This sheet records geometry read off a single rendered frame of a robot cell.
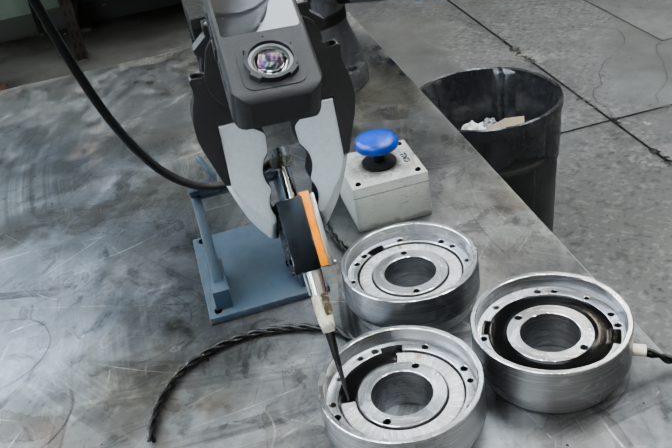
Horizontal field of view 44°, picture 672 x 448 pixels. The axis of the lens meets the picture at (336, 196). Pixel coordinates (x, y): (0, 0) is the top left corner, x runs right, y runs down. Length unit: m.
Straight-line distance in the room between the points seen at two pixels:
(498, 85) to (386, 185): 1.30
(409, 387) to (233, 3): 0.28
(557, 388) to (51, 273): 0.48
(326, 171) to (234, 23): 0.13
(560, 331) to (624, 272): 1.43
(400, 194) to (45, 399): 0.34
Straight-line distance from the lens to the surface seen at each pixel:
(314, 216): 0.51
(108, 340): 0.70
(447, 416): 0.53
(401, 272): 0.67
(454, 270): 0.64
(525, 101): 2.01
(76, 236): 0.86
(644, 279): 2.01
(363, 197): 0.73
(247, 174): 0.50
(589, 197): 2.30
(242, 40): 0.41
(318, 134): 0.50
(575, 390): 0.55
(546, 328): 0.60
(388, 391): 0.57
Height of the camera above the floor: 1.21
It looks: 30 degrees down
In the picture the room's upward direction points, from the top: 10 degrees counter-clockwise
